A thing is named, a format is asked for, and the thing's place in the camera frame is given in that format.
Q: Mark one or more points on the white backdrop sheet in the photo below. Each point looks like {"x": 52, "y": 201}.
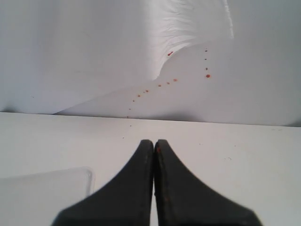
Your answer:
{"x": 225, "y": 61}

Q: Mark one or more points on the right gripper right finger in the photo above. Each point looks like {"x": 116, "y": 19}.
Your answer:
{"x": 184, "y": 200}

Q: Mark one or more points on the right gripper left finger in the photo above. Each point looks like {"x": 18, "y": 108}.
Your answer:
{"x": 124, "y": 201}

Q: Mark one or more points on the white rectangular plastic tray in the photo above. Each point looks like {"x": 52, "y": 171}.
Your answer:
{"x": 36, "y": 199}

